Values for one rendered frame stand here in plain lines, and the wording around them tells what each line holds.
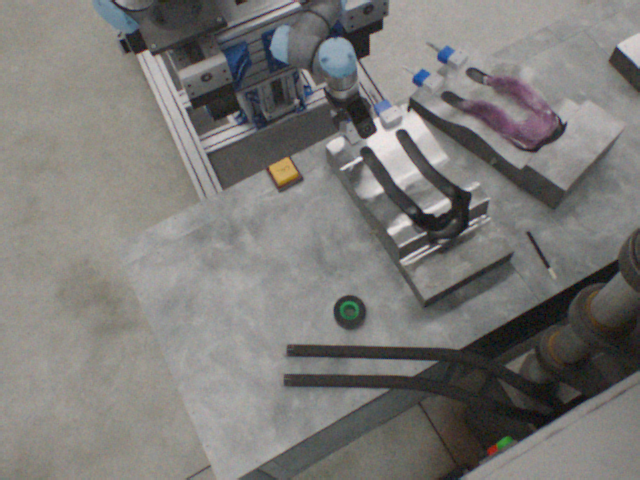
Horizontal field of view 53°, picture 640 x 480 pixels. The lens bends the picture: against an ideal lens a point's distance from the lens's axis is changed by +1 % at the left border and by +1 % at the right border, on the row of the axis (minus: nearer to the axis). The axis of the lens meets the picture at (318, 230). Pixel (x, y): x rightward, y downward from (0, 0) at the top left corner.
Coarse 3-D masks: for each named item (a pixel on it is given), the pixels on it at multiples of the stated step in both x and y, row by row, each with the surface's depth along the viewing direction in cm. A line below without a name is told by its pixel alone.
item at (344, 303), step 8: (344, 296) 159; (352, 296) 159; (336, 304) 159; (344, 304) 159; (352, 304) 158; (360, 304) 158; (336, 312) 158; (360, 312) 157; (336, 320) 158; (344, 320) 157; (352, 320) 157; (360, 320) 157; (344, 328) 159; (352, 328) 158
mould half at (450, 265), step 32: (384, 128) 173; (416, 128) 172; (352, 160) 169; (384, 160) 169; (448, 160) 168; (352, 192) 170; (416, 192) 162; (480, 192) 158; (384, 224) 157; (480, 224) 162; (416, 256) 160; (448, 256) 159; (480, 256) 158; (416, 288) 157; (448, 288) 156
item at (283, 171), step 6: (282, 162) 177; (288, 162) 177; (270, 168) 177; (276, 168) 176; (282, 168) 176; (288, 168) 176; (294, 168) 176; (276, 174) 176; (282, 174) 175; (288, 174) 175; (294, 174) 175; (276, 180) 176; (282, 180) 175; (288, 180) 176
